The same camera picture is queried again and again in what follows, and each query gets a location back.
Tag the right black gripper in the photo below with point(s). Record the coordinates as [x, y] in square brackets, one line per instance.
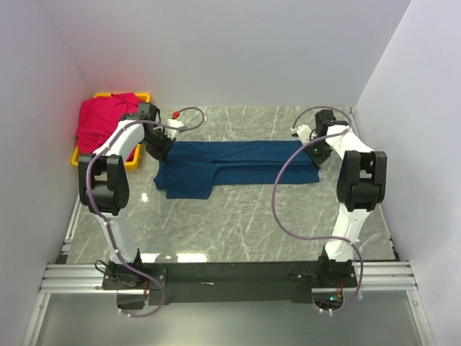
[318, 161]

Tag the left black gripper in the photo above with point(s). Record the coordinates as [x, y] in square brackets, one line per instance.
[160, 154]

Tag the blue t shirt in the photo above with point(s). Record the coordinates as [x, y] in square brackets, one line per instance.
[194, 168]

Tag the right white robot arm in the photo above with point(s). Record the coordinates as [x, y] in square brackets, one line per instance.
[361, 181]

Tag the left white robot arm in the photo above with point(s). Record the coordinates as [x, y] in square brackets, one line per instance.
[104, 186]

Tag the pink t shirt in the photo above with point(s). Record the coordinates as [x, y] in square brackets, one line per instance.
[99, 117]

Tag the black base beam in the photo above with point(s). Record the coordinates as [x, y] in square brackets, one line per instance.
[246, 281]

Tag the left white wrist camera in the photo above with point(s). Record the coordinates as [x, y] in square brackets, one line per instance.
[174, 127]

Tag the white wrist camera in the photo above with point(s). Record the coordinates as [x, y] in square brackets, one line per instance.
[302, 132]
[174, 127]

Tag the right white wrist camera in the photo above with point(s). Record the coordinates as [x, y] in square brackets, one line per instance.
[302, 132]

